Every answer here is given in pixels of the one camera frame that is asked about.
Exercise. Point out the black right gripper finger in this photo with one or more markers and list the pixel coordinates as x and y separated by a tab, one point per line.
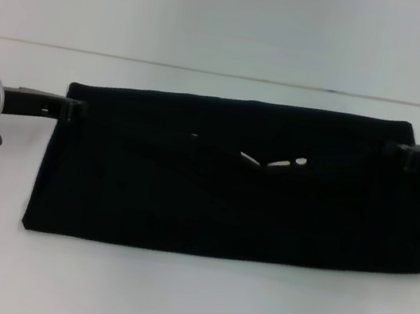
405	155

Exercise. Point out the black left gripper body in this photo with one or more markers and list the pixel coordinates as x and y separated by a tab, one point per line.
29	102

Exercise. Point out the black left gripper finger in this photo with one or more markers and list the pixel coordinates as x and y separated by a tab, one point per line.
74	110

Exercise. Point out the black t-shirt with FREE print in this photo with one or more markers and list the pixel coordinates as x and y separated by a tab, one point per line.
228	192

